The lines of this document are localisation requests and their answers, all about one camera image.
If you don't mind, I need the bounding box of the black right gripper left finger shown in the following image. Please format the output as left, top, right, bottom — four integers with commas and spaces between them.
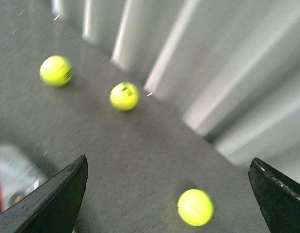
0, 155, 88, 233

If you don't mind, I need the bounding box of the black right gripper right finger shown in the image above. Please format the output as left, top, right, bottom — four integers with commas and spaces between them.
248, 158, 300, 233

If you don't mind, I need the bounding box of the Wilson tennis ball can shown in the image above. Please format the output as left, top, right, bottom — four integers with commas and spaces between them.
0, 142, 47, 214

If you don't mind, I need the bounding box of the middle plain tennis ball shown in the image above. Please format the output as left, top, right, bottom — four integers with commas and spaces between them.
177, 189, 214, 227

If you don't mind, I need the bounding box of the far tennis ball Wilson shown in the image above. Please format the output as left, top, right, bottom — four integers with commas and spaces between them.
110, 82, 140, 111

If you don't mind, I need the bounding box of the Roland Garros tennis ball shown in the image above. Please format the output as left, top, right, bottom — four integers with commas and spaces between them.
40, 55, 73, 87

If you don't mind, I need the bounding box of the white pleated curtain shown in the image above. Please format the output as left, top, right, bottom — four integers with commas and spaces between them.
51, 0, 300, 183

